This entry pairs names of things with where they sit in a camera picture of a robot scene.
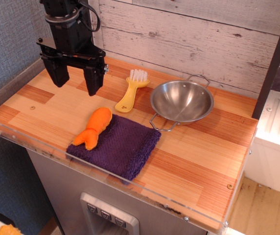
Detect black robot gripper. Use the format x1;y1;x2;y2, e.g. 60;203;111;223
37;22;108;96

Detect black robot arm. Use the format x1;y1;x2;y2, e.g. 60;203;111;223
37;0;108;96

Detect dark vertical post right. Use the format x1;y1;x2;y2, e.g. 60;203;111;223
252;37;280;119

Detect steel bowl with handles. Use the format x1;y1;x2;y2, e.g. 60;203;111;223
150;74;214;132

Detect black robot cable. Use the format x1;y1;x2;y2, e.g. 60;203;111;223
78;0;101;33

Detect grey toy fridge cabinet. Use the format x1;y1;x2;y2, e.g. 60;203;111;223
28;150;206;235

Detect silver dispenser panel with buttons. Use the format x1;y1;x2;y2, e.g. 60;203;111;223
80;192;140;235

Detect purple knitted cloth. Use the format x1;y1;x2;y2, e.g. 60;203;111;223
66;115;162;181

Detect yellow object bottom left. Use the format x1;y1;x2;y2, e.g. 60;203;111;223
0;224;22;235

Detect clear acrylic table guard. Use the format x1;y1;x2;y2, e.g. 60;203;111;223
0;109;257;234

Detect orange plush fish toy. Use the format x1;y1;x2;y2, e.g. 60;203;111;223
73;107;113;150

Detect yellow brush with white bristles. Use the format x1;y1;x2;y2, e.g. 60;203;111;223
115;69;150;113

